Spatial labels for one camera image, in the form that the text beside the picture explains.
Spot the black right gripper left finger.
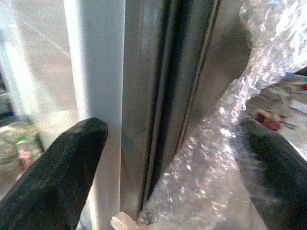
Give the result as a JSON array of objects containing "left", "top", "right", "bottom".
[{"left": 0, "top": 116, "right": 109, "bottom": 230}]

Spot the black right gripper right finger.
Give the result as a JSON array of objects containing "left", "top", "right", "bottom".
[{"left": 239, "top": 119, "right": 307, "bottom": 230}]

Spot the white fridge door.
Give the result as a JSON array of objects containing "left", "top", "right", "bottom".
[{"left": 62, "top": 0, "right": 254, "bottom": 230}]

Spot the clear crinkled plastic wrap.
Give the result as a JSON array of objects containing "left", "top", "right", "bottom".
[{"left": 141, "top": 0, "right": 307, "bottom": 230}]

